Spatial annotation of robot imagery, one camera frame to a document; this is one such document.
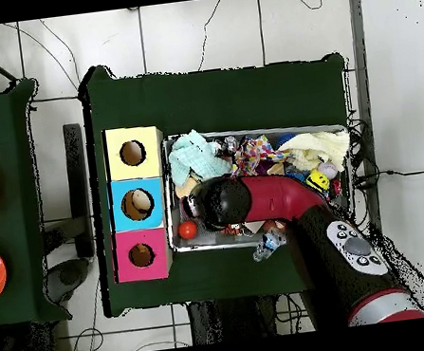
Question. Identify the dark green table cloth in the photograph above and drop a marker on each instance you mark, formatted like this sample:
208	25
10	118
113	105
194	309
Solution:
6	151
210	99

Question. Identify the crushed clear plastic bottle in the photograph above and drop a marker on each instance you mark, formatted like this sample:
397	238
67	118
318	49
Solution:
269	244

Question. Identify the black stand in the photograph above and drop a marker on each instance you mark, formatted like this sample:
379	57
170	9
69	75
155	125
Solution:
78	180

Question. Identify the large yellow ball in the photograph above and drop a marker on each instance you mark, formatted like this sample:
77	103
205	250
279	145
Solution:
318	180

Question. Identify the orange striped tiger plush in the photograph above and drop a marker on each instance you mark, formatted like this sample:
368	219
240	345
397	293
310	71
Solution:
234	230

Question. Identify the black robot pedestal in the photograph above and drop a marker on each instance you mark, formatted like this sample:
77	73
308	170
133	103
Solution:
237	321

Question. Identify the cream yellow cloth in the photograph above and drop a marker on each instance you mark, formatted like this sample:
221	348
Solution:
319	147

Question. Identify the mint green cloth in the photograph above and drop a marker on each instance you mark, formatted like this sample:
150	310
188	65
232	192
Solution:
195	158

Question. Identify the red ball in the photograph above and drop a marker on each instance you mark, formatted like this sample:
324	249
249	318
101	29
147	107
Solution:
187	230

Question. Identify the wooden box with three holes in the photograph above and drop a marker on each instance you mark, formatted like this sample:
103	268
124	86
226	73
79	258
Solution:
137	179

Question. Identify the colourful polka dot cloth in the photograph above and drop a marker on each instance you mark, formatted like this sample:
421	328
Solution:
255	155

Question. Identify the shallow clear mesh bin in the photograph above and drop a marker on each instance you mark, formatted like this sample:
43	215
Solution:
176	241

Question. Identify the toy hamburger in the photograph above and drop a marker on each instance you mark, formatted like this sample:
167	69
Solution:
187	186

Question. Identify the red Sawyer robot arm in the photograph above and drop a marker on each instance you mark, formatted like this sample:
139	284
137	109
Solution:
283	197

